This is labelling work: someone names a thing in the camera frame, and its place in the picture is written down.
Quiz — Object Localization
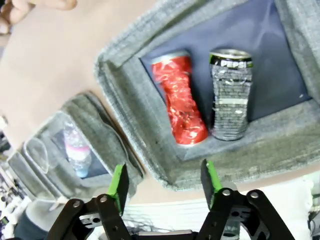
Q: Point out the grey fabric basket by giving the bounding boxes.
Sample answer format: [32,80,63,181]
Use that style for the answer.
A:
[94,0,320,193]
[7,91,146,201]

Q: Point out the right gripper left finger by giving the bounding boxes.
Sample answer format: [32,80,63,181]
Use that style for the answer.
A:
[47,163,133,240]

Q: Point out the clear bottle with blue cap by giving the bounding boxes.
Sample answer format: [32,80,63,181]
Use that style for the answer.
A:
[62,121,93,179]

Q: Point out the clear plastic cup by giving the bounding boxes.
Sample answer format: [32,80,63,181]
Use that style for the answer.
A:
[23,138,50,175]

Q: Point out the crushed red can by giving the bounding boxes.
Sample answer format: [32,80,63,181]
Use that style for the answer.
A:
[150,49,210,146]

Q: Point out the person's left hand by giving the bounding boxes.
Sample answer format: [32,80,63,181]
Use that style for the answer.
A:
[0,0,78,35]

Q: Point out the crushed silver can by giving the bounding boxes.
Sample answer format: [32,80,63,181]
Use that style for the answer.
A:
[208,48,254,142]

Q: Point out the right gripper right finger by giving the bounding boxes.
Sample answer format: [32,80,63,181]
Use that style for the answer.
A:
[193,158,296,240]

